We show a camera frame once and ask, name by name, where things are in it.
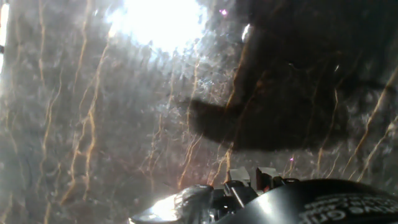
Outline gripper left finger with pad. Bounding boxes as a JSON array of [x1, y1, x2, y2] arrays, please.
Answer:
[[223, 167, 259, 208]]

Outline gripper right finger with pad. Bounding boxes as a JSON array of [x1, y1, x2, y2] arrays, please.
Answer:
[[255, 167, 299, 192]]

